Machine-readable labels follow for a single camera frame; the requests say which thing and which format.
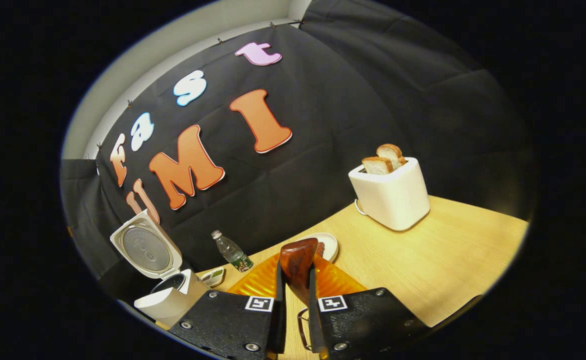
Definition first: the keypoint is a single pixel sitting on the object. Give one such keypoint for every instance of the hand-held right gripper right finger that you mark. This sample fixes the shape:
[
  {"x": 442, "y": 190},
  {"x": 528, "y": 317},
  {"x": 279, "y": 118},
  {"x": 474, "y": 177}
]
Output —
[{"x": 363, "y": 325}]

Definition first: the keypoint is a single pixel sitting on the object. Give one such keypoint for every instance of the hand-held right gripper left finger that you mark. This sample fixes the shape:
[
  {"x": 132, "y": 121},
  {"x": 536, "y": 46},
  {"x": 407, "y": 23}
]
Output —
[{"x": 233, "y": 325}]

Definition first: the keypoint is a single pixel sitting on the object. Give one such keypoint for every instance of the small white dish green filling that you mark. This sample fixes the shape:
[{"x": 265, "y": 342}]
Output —
[{"x": 213, "y": 276}]

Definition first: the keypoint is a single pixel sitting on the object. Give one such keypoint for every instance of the white toaster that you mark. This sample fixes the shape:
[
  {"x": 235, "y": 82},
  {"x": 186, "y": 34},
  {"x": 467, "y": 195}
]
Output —
[{"x": 393, "y": 200}]

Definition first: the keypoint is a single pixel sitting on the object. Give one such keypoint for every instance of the white rice cooker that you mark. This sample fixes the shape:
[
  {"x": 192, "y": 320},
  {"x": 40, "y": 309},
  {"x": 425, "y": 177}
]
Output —
[{"x": 145, "y": 247}]

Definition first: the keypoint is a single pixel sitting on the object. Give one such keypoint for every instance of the clear plastic water bottle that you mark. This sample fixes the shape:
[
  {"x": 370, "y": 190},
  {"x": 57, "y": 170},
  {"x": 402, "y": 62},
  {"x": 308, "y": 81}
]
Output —
[{"x": 230, "y": 252}]

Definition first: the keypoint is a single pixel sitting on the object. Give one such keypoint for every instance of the white round plate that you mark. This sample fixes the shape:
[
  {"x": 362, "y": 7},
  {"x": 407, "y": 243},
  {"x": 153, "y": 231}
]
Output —
[{"x": 330, "y": 247}]

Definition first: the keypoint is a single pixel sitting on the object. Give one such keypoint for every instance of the brown wooden spoon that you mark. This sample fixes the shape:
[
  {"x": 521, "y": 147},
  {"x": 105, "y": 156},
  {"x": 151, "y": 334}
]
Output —
[{"x": 298, "y": 260}]

